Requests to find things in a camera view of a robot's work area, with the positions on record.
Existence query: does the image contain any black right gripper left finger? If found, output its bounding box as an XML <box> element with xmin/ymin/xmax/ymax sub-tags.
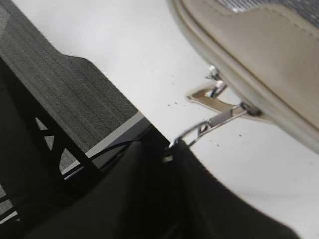
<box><xmin>26</xmin><ymin>142</ymin><xmax>181</xmax><ymax>239</ymax></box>

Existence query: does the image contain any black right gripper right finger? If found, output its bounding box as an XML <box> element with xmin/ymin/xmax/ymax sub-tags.
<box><xmin>171</xmin><ymin>141</ymin><xmax>307</xmax><ymax>239</ymax></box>

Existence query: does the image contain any silver zipper pull with ring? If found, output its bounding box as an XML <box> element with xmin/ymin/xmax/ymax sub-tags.
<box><xmin>163</xmin><ymin>102</ymin><xmax>262</xmax><ymax>162</ymax></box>

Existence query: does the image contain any cream bag with mesh lid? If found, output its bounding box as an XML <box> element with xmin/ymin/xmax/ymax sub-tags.
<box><xmin>168</xmin><ymin>0</ymin><xmax>319</xmax><ymax>151</ymax></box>

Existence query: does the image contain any silver side zipper pull ring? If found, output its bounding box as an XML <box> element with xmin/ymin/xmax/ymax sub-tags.
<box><xmin>186</xmin><ymin>65</ymin><xmax>229</xmax><ymax>108</ymax></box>

